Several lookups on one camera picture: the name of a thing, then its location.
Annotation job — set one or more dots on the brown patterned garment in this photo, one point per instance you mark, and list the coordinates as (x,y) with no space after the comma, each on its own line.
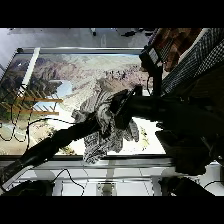
(176,40)

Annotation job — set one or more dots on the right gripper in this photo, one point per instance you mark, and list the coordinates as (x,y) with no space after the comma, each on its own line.
(125,106)

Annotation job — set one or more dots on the black and white checked shirt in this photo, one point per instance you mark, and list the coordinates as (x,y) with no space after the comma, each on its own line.
(206,50)

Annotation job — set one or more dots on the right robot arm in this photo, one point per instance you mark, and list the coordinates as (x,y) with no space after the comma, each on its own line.
(176,115)

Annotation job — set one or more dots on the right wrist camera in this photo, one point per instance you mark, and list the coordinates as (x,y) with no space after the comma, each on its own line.
(149,56)

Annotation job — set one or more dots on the black and white patterned shirt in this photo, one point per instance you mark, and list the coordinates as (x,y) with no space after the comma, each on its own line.
(96,146)

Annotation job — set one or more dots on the brown clothes hanger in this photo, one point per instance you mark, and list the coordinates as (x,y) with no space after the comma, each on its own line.
(40,100)
(30,113)

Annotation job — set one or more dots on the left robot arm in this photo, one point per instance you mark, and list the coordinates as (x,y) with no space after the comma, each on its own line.
(50,146)

